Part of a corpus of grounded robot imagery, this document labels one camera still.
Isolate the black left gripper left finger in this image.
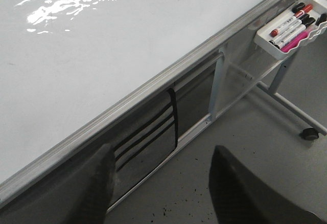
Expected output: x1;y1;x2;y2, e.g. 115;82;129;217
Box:
1;144;115;223

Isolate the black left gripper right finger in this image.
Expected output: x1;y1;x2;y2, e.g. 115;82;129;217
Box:
208;145;326;223

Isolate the grey metal whiteboard stand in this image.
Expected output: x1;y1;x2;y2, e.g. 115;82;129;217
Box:
107;47;326;212

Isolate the white whiteboard surface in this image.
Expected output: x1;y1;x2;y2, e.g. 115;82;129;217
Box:
1;0;276;206

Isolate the black capped whiteboard marker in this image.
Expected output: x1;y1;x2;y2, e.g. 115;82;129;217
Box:
269;14;309;45

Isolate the red capped whiteboard marker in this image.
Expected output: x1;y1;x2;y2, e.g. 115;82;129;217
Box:
270;4;313;37

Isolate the black caster wheel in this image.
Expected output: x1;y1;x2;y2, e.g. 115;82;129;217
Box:
300;127;319;141

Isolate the white perforated side panel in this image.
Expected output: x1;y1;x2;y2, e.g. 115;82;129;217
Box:
208;0;298;120

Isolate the pink highlighter marker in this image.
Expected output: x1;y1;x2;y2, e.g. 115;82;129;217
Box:
281;31;309;53

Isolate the white plastic marker tray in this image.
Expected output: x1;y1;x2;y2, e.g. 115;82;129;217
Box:
254;0;326;60

